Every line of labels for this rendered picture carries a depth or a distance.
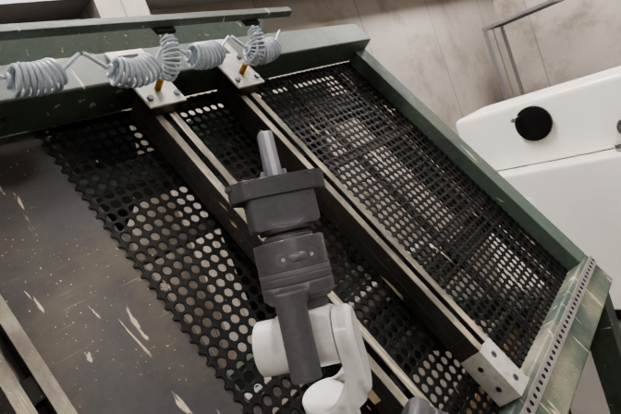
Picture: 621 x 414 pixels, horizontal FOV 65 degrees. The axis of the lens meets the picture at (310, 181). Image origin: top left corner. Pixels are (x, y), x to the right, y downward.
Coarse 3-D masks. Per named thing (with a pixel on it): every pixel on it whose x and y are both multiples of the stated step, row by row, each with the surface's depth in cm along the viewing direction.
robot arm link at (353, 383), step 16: (336, 320) 55; (352, 320) 56; (336, 336) 54; (352, 336) 54; (352, 352) 54; (352, 368) 55; (368, 368) 59; (320, 384) 62; (336, 384) 61; (352, 384) 55; (368, 384) 56; (304, 400) 60; (320, 400) 59; (336, 400) 58; (352, 400) 56
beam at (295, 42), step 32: (288, 32) 163; (320, 32) 174; (352, 32) 187; (64, 64) 106; (96, 64) 110; (288, 64) 160; (320, 64) 176; (0, 96) 92; (64, 96) 102; (96, 96) 108; (128, 96) 116; (0, 128) 96; (32, 128) 102
